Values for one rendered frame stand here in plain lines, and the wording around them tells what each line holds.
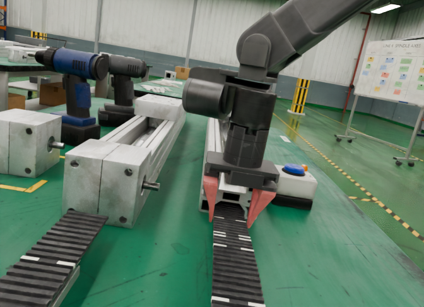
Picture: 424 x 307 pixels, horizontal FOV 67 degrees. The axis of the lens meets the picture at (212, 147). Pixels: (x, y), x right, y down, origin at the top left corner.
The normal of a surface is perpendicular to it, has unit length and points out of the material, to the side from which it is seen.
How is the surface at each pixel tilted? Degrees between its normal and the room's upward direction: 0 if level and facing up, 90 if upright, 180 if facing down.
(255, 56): 90
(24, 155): 90
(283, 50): 90
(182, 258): 0
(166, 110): 90
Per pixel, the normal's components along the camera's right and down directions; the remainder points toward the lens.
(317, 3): -0.29, 0.04
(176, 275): 0.17, -0.95
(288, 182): 0.00, 0.25
